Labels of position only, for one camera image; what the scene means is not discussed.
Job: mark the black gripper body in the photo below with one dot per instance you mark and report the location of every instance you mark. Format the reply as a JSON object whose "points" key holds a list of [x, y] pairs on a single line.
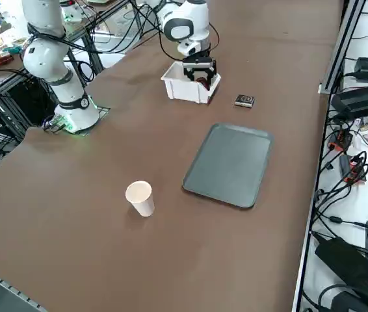
{"points": [[198, 61]]}

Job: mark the red apple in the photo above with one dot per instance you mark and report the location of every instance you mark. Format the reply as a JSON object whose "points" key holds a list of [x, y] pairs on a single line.
{"points": [[201, 80]]}

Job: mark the white plastic box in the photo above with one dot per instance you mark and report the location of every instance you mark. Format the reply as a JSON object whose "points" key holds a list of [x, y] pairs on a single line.
{"points": [[184, 89]]}

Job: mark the small black printed box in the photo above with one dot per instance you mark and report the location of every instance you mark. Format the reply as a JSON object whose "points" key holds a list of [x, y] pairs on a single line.
{"points": [[245, 100]]}

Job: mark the gray tray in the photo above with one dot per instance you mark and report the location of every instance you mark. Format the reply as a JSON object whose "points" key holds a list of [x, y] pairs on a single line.
{"points": [[229, 165]]}

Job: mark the white paper cup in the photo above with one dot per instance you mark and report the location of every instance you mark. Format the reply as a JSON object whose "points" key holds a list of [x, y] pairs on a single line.
{"points": [[143, 203]]}

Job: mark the orange and black connector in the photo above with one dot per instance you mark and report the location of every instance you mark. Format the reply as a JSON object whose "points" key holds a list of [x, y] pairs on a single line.
{"points": [[341, 139], [353, 169]]}

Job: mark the large black power brick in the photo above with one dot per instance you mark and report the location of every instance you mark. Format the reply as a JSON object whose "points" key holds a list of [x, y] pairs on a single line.
{"points": [[362, 100]]}

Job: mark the black padded bag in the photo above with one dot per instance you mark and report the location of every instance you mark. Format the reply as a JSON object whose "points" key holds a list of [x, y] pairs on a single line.
{"points": [[349, 269]]}

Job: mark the aluminium profile post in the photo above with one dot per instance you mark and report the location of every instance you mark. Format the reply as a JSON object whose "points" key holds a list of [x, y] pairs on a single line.
{"points": [[340, 48]]}

